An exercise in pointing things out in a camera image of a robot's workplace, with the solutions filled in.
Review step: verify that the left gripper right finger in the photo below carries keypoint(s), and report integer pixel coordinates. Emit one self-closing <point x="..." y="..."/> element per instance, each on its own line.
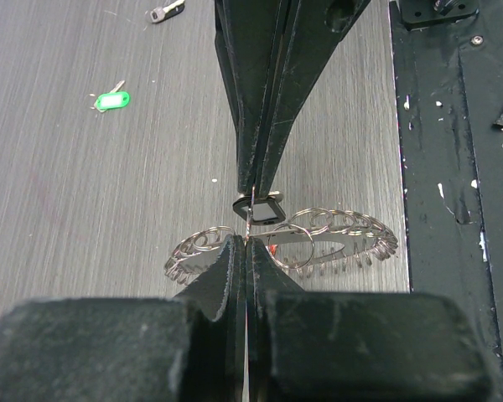
<point x="342" y="346"/>

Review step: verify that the black-head key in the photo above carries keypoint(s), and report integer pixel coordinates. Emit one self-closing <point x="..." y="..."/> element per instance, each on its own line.
<point x="265" y="211"/>
<point x="161" y="14"/>

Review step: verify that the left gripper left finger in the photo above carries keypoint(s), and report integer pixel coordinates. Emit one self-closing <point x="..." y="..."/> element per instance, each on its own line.
<point x="189" y="347"/>

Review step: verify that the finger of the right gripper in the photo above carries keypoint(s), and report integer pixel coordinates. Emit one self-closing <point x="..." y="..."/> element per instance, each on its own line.
<point x="313" y="31"/>
<point x="244" y="36"/>

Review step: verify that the green key tag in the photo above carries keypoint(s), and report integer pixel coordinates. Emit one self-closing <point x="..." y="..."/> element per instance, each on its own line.
<point x="116" y="98"/>

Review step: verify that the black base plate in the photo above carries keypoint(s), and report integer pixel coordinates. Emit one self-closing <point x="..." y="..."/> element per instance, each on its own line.
<point x="448" y="72"/>

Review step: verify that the metal disc key organizer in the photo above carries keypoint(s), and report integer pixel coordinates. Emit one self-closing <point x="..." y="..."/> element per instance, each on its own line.
<point x="313" y="239"/>

